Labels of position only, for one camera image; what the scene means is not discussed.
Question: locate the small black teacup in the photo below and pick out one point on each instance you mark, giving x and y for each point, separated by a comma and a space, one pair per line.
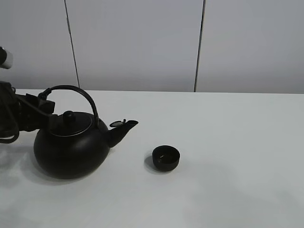
165, 158

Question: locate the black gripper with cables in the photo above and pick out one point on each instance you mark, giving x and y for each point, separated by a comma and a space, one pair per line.
23, 113

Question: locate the black round teapot kettle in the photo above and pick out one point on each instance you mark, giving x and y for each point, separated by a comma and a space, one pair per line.
79, 143

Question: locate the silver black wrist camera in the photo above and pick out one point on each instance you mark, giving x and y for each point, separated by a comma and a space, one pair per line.
6, 59

